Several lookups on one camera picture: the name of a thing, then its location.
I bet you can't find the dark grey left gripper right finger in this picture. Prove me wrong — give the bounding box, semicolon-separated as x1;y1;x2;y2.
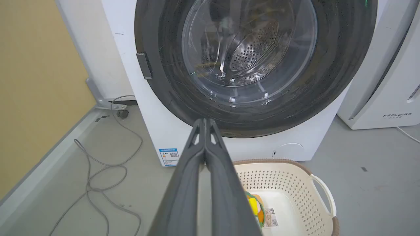
205;118;263;236

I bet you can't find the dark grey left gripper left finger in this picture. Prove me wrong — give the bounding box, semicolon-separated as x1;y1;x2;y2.
148;118;206;236

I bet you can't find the white front-load washing machine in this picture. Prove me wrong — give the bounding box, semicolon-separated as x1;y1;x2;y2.
101;0;388;167

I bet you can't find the dark round washing machine door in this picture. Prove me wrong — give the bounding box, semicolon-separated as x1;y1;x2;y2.
135;0;378;138

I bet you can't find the colourful plush toy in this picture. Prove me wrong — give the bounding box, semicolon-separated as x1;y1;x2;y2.
246;192;265;229

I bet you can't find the blue energy label sticker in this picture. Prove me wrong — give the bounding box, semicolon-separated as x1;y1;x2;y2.
159;148;180;167

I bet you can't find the product label sticker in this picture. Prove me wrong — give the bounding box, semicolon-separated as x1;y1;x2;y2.
264;207;279;228

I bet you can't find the cream perforated laundry basket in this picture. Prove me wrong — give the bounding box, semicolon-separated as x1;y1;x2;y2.
232;159;340;236

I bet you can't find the white Feelbird appliance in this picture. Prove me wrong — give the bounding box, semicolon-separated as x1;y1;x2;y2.
337;0;420;130

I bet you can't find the grey power cable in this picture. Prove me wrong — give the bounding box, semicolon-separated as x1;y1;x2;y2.
49;95;143;236

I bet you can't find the grey door handle latch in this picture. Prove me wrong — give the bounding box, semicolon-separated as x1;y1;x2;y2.
136;52;153;80

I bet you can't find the white thin cable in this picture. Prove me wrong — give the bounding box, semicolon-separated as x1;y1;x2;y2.
396;126;420;144

